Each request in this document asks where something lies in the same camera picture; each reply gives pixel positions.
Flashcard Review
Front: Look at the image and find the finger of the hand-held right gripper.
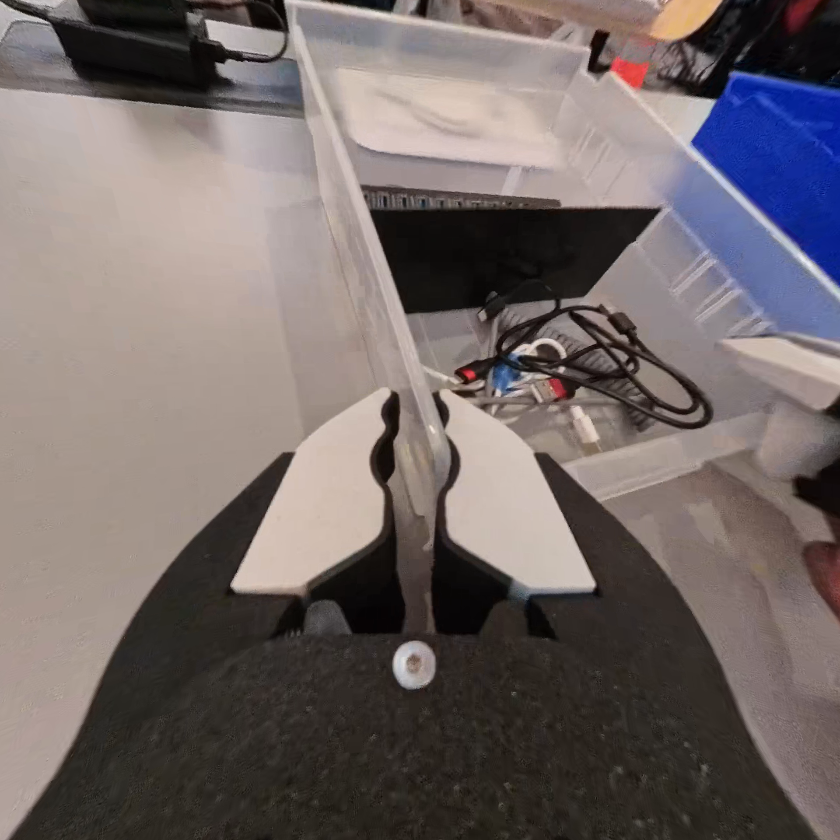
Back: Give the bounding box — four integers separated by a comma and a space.
758, 403, 840, 481
718, 333, 840, 412

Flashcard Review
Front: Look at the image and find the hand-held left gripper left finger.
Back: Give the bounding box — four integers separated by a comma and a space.
231, 387, 403, 611

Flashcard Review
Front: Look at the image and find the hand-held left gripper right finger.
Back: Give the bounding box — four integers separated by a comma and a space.
433, 388, 597, 611

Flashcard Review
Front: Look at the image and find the clear plastic bin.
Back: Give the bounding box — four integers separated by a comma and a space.
285, 0, 840, 634

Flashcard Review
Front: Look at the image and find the blue plastic bin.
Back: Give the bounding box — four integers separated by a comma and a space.
690, 71, 840, 286

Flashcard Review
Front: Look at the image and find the person's right hand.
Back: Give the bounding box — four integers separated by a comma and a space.
802, 539, 840, 623

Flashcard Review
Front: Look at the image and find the black divider of clear bin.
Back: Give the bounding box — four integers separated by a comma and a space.
367, 206, 662, 315

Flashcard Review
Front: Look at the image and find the black multiport hub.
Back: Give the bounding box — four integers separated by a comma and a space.
362, 185, 562, 211

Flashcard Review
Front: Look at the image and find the wooden laptop stand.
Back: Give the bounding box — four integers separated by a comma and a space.
338, 0, 726, 170

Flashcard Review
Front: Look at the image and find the black charger with display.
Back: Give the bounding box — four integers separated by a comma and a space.
49, 0, 227, 89

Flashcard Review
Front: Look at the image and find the red black braided cable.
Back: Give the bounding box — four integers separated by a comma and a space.
454, 357, 578, 404

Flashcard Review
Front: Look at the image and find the black USB cable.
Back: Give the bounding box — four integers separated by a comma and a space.
495, 303, 715, 431

